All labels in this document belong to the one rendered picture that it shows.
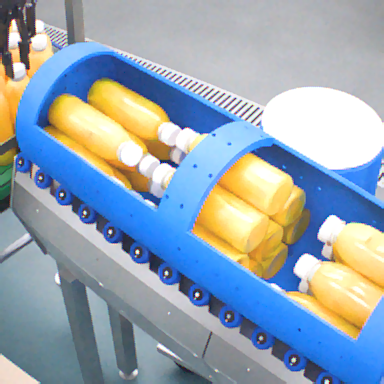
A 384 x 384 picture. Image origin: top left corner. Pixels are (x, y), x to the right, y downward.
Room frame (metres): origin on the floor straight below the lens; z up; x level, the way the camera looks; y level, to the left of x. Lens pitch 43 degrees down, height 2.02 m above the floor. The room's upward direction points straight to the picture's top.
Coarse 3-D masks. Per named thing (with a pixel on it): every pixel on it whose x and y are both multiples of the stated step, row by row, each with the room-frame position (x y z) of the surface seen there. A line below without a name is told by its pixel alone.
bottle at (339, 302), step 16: (320, 272) 0.75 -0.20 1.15; (336, 272) 0.74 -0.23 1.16; (352, 272) 0.74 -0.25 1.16; (320, 288) 0.72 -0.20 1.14; (336, 288) 0.71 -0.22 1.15; (352, 288) 0.70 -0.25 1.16; (368, 288) 0.70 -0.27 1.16; (336, 304) 0.69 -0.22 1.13; (352, 304) 0.68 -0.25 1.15; (368, 304) 0.67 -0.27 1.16; (352, 320) 0.67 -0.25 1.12
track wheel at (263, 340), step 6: (258, 330) 0.77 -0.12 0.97; (264, 330) 0.76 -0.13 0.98; (252, 336) 0.76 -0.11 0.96; (258, 336) 0.76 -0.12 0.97; (264, 336) 0.76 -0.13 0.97; (270, 336) 0.75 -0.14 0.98; (252, 342) 0.75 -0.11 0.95; (258, 342) 0.75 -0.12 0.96; (264, 342) 0.75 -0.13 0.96; (270, 342) 0.74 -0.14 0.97; (258, 348) 0.74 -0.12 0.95; (264, 348) 0.74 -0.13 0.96
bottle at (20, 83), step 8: (8, 80) 1.37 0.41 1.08; (16, 80) 1.35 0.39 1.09; (24, 80) 1.36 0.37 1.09; (8, 88) 1.35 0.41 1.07; (16, 88) 1.34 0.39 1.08; (24, 88) 1.35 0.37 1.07; (8, 96) 1.34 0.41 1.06; (16, 96) 1.34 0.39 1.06; (16, 104) 1.33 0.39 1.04; (16, 112) 1.33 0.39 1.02
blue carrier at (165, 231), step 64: (64, 64) 1.20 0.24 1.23; (128, 64) 1.29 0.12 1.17; (192, 128) 1.20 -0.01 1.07; (256, 128) 1.02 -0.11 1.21; (128, 192) 0.93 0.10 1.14; (192, 192) 0.88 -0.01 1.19; (320, 192) 0.98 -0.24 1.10; (192, 256) 0.82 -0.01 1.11; (320, 256) 0.92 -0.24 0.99; (256, 320) 0.73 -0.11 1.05; (320, 320) 0.66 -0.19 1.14
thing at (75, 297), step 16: (64, 272) 1.20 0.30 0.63; (64, 288) 1.18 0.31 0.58; (80, 288) 1.18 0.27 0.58; (80, 304) 1.18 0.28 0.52; (80, 320) 1.17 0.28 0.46; (80, 336) 1.17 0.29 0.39; (80, 352) 1.18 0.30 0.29; (96, 352) 1.19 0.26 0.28; (80, 368) 1.19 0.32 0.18; (96, 368) 1.18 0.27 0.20
